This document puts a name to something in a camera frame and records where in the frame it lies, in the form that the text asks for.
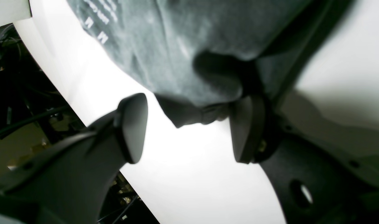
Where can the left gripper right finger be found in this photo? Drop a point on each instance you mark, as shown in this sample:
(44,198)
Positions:
(313,186)

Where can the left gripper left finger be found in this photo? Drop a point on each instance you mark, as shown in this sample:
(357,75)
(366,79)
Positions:
(68,183)

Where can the dark grey T-shirt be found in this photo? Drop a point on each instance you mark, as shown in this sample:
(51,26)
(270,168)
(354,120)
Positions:
(198,56)

